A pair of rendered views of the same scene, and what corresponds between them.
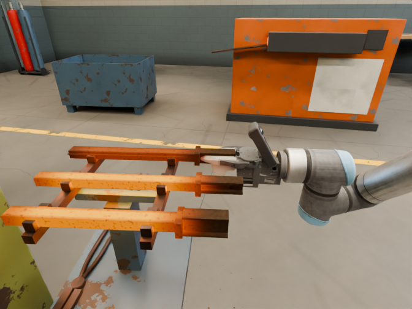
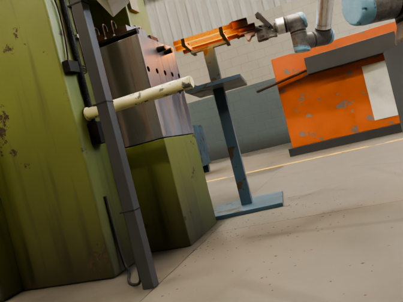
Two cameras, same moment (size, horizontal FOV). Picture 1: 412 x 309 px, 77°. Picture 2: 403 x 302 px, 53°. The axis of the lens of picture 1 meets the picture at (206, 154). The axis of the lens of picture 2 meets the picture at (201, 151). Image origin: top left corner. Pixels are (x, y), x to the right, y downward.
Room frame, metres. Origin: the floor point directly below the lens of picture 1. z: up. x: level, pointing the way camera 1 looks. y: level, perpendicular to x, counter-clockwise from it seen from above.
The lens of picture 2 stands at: (-1.81, 0.05, 0.39)
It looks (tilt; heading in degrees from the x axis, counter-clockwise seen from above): 1 degrees down; 8
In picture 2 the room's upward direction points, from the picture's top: 14 degrees counter-clockwise
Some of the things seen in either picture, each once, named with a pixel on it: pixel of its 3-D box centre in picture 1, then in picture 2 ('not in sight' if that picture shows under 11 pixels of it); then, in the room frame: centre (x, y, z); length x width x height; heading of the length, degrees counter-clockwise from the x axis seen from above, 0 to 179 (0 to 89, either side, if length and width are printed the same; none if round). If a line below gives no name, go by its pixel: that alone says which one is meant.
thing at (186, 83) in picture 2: not in sight; (137, 98); (-0.37, 0.44, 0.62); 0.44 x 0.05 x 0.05; 79
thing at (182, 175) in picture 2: not in sight; (140, 196); (0.08, 0.66, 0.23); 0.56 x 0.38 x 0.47; 79
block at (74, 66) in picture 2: not in sight; (71, 67); (-0.37, 0.66, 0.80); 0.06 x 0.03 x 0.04; 169
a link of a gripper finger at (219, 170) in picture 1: (218, 167); (247, 35); (0.56, -0.03, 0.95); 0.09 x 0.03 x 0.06; 89
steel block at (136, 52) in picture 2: not in sight; (117, 103); (0.08, 0.66, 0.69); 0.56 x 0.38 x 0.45; 79
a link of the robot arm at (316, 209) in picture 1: (320, 200); (301, 41); (0.57, -0.32, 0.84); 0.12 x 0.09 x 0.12; 107
